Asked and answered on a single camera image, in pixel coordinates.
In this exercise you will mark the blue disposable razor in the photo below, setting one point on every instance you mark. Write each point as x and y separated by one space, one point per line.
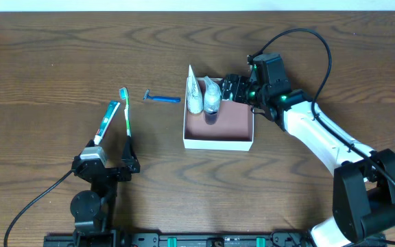
161 98

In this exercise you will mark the clear pump bottle dark liquid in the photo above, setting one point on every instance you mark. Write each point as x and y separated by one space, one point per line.
212 100

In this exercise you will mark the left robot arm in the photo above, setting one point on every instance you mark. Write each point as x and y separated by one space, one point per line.
93 209

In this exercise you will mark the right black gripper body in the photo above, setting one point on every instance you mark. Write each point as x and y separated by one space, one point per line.
228 88

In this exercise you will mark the white Pantene tube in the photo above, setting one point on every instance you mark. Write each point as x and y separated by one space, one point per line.
194 94

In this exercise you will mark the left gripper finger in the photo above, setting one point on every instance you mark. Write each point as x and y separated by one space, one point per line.
90 144
129 157

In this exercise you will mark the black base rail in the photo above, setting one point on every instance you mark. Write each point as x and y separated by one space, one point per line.
119 239

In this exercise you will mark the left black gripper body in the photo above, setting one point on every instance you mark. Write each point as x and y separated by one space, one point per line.
112 172

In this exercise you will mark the green white toothbrush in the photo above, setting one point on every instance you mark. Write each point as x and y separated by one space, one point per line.
124 95

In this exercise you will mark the white cardboard box pink inside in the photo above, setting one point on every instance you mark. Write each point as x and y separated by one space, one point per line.
232 131

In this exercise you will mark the green white toothpaste tube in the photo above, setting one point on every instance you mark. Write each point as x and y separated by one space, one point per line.
107 119

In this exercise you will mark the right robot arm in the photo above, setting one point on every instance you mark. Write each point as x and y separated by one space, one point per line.
363 178

